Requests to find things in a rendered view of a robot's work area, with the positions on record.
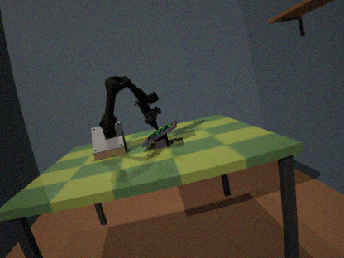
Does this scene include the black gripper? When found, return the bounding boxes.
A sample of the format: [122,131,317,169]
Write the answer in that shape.
[141,106,159,130]

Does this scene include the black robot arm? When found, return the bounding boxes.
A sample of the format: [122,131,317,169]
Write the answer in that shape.
[99,76,161,140]

